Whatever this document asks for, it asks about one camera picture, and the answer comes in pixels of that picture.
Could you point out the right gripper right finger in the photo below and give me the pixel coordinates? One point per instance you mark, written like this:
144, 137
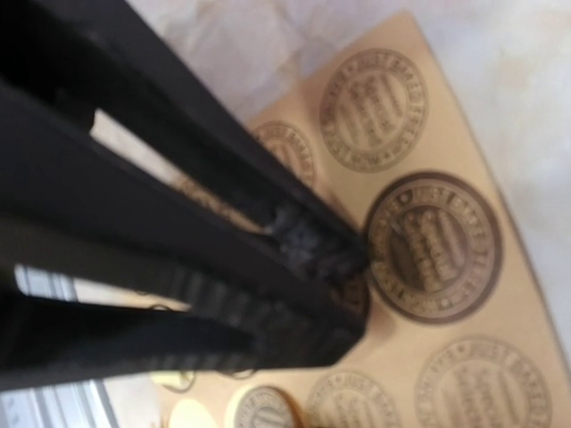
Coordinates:
104, 54

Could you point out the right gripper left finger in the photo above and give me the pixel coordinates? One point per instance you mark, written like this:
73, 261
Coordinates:
73, 207

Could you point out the round sticker sheet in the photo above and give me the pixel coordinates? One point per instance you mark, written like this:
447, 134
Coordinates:
458, 334

